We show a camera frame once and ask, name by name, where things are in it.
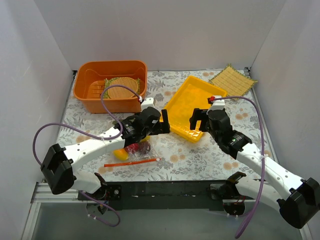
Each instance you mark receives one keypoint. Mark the dark purple fake plum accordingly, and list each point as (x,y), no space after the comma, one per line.
(144,147)

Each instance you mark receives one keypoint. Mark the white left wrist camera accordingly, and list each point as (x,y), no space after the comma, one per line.
(146,102)

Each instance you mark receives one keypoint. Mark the yellow plastic tray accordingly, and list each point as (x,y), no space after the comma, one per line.
(193,93)

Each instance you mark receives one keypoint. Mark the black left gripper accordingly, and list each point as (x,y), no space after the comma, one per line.
(161,124)

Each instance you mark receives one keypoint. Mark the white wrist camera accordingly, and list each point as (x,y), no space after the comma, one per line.
(146,102)
(216,103)

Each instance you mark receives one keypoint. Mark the round woven bamboo tray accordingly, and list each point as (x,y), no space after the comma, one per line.
(121,92)

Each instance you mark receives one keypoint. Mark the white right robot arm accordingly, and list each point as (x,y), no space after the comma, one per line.
(296,199)

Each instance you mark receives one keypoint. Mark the orange plastic tub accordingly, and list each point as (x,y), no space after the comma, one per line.
(90,88)

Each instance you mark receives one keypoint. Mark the clear zip top bag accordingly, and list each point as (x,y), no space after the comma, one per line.
(135,159)

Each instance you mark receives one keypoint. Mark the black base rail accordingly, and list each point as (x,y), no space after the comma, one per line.
(171,195)

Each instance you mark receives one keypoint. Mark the red fake apple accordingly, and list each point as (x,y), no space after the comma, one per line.
(133,148)

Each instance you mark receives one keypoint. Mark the square yellow bamboo mat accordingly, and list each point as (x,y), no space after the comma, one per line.
(233,82)

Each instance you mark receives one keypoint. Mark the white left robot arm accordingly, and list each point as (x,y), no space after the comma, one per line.
(60,166)

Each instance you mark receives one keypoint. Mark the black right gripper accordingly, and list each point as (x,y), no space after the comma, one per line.
(199,120)

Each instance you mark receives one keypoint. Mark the yellow orange fake mango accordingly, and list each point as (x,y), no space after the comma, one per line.
(121,154)

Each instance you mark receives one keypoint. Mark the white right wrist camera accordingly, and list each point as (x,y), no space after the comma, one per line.
(216,103)

